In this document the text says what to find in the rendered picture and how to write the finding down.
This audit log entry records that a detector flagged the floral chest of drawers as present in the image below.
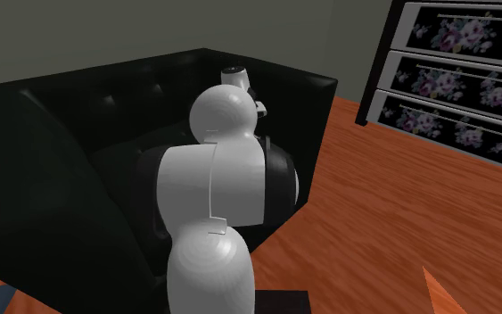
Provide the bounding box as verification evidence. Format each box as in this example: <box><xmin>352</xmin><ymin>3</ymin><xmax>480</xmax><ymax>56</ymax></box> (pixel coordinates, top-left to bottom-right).
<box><xmin>354</xmin><ymin>0</ymin><xmax>502</xmax><ymax>187</ymax></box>

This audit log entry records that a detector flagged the black leather sofa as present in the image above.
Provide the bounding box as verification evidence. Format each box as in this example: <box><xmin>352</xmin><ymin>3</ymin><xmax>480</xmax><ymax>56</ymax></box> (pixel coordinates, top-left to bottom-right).
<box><xmin>0</xmin><ymin>47</ymin><xmax>339</xmax><ymax>314</ymax></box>

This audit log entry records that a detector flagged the dark robot stand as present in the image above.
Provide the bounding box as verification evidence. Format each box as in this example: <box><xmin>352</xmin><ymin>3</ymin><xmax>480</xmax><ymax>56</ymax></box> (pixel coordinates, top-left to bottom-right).
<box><xmin>253</xmin><ymin>289</ymin><xmax>311</xmax><ymax>314</ymax></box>

